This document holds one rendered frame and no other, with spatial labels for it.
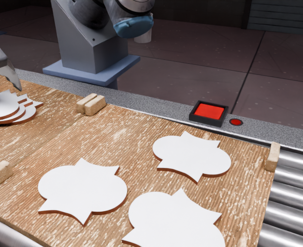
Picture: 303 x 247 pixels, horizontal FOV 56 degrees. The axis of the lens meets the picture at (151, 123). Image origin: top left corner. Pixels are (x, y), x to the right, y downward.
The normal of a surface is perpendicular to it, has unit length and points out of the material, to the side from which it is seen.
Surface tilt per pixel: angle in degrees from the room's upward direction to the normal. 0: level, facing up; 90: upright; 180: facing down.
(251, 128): 0
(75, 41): 90
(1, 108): 0
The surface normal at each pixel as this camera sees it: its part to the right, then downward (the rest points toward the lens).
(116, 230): 0.00, -0.84
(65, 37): -0.47, 0.48
